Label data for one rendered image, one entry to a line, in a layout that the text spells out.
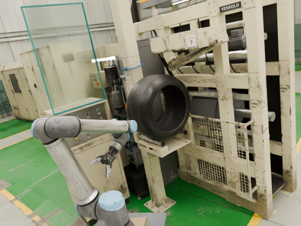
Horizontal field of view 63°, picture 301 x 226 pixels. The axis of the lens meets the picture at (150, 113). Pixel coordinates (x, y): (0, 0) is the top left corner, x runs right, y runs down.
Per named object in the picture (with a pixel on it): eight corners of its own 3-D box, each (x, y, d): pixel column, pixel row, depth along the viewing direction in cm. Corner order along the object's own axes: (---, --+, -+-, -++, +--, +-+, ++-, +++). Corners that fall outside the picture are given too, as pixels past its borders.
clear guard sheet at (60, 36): (53, 115, 228) (20, 6, 202) (105, 98, 258) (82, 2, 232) (53, 115, 227) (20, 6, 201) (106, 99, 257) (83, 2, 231)
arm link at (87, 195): (100, 225, 153) (38, 125, 122) (81, 221, 162) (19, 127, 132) (113, 206, 164) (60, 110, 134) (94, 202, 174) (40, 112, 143)
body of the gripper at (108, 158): (103, 157, 171) (112, 145, 178) (98, 160, 177) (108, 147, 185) (111, 164, 172) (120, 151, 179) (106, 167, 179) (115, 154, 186)
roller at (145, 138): (139, 139, 239) (138, 135, 238) (142, 137, 241) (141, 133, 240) (161, 147, 211) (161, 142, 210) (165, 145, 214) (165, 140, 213)
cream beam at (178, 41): (151, 54, 237) (148, 38, 233) (170, 49, 251) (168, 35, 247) (198, 49, 189) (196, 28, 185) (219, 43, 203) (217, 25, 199)
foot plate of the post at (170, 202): (143, 205, 281) (143, 202, 280) (161, 193, 296) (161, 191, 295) (158, 215, 260) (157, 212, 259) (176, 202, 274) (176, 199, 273)
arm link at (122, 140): (118, 128, 193) (123, 137, 198) (109, 140, 185) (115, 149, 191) (126, 128, 187) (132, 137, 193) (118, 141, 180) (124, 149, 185)
